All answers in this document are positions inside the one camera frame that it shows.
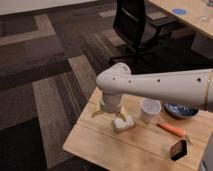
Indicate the blue patterned bowl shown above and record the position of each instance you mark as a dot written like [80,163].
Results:
[180,111]

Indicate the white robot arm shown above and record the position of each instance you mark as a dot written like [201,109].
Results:
[193,88]

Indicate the clear glass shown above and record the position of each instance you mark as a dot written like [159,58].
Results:
[207,10]

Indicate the white paper cup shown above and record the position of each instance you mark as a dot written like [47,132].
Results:
[149,109]

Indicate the black office chair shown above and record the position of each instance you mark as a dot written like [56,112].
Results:
[140,33]

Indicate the white eraser block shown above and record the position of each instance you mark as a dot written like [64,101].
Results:
[121,125]

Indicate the dark hexagonal wooden box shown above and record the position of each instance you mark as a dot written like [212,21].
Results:
[178,150]

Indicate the blue round disc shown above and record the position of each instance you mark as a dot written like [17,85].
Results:
[179,11]

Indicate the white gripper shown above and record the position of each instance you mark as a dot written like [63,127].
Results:
[111,104]

